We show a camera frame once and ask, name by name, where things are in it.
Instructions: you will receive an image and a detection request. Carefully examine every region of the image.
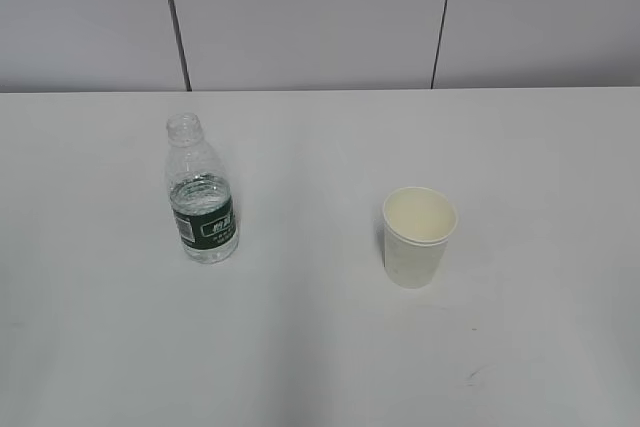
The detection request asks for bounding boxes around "clear water bottle green label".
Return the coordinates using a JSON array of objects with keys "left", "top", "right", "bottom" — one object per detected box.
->
[{"left": 165, "top": 113, "right": 239, "bottom": 264}]

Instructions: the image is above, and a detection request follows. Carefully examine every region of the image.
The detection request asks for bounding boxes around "white paper cup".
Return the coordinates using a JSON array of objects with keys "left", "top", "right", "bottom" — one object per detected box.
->
[{"left": 382, "top": 186, "right": 458, "bottom": 289}]

